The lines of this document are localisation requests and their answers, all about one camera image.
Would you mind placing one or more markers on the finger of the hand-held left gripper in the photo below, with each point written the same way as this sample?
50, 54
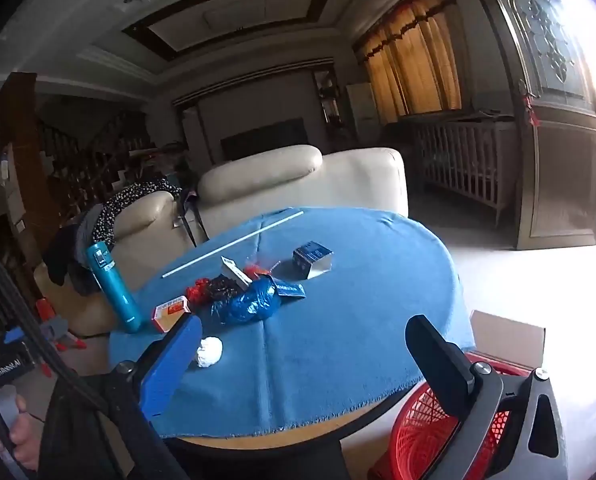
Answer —
15, 334

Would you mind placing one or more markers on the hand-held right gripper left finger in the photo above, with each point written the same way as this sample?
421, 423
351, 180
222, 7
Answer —
170, 365

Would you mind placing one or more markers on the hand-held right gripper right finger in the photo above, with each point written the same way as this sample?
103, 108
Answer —
442, 360

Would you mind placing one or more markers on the items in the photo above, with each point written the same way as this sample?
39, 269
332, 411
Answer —
170, 310

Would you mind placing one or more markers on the red plastic basket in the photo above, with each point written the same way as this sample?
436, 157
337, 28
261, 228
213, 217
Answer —
417, 425

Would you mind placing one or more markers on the blue plastic bag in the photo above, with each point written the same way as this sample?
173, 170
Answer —
250, 305

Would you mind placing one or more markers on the white medicine box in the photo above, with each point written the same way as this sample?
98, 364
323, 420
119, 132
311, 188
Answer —
233, 270

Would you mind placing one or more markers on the orange-red plastic bag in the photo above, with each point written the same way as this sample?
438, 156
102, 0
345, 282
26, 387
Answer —
259, 271

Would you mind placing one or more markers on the blue foil carton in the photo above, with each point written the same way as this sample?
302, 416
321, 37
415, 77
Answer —
310, 256

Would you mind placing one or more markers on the person's left hand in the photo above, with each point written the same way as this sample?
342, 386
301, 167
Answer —
25, 435

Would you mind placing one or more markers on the orange grey toy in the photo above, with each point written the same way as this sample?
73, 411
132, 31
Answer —
53, 327

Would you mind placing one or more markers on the white crumpled tissue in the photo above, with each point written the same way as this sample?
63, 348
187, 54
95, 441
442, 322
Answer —
209, 352

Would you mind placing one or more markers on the cardboard box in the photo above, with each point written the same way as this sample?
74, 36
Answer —
507, 340

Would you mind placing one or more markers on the red crumpled plastic wrapper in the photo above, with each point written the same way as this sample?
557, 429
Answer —
197, 290

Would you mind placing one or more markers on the dark clothing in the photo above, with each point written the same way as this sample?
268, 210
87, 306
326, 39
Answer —
68, 260

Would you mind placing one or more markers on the dark patterned bag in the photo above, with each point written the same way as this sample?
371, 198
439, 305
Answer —
223, 287

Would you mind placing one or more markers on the teal water bottle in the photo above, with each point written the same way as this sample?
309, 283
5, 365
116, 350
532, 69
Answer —
115, 285

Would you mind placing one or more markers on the blue tablecloth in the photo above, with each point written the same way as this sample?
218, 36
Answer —
328, 335

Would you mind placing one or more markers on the round wooden table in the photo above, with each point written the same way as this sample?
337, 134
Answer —
328, 426

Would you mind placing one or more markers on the thin white rod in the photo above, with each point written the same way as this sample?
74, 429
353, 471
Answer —
233, 244

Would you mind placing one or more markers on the flat blue packet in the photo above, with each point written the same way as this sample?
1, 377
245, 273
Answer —
288, 289

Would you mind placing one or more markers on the black white patterned cloth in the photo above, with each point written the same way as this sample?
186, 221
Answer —
128, 200

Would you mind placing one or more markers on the wooden staircase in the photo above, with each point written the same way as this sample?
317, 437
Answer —
93, 160

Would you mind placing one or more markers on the white baby crib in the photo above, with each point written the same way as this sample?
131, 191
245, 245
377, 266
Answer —
457, 160

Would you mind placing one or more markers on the cream leather sofa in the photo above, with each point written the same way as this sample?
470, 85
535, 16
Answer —
258, 175

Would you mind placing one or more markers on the ornate wooden glass door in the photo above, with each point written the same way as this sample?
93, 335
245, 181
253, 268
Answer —
557, 170

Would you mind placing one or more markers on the black television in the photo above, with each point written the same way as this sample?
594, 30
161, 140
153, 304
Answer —
263, 140

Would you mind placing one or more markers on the white refrigerator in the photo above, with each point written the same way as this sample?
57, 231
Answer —
362, 110

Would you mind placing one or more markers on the red door tassel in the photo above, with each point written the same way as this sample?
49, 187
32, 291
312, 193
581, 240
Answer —
530, 107

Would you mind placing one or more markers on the dark display shelf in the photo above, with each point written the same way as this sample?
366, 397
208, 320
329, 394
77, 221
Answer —
330, 105

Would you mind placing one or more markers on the yellow curtains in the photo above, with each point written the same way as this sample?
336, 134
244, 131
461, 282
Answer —
412, 60

